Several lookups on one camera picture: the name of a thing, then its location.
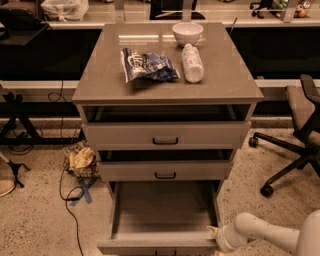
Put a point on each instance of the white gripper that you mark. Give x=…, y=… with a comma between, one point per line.
x=222, y=238

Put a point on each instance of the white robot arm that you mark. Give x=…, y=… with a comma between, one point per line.
x=246, y=229

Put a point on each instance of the white plastic bag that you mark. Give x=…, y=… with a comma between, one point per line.
x=65, y=10

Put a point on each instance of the black tripod stand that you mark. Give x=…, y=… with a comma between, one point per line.
x=14, y=168

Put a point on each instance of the white bowl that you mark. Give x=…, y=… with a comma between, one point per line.
x=187, y=33

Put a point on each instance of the grey drawer cabinet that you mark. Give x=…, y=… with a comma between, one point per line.
x=227, y=92

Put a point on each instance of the blue chip bag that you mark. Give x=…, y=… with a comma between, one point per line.
x=147, y=66

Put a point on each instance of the grey bottom drawer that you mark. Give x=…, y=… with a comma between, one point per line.
x=168, y=218

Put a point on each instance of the black office chair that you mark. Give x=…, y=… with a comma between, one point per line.
x=304, y=103

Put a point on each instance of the grey drawer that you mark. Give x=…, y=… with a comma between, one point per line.
x=168, y=218
x=165, y=170
x=162, y=136

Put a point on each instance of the grey top drawer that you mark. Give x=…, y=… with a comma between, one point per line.
x=162, y=136

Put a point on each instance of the white plastic bottle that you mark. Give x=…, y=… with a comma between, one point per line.
x=192, y=64

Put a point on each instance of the blue tape cross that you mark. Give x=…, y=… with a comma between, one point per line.
x=85, y=185

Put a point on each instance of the black table frame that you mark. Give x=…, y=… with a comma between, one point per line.
x=16, y=109

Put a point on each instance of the grey middle drawer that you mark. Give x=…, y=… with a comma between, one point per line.
x=165, y=170

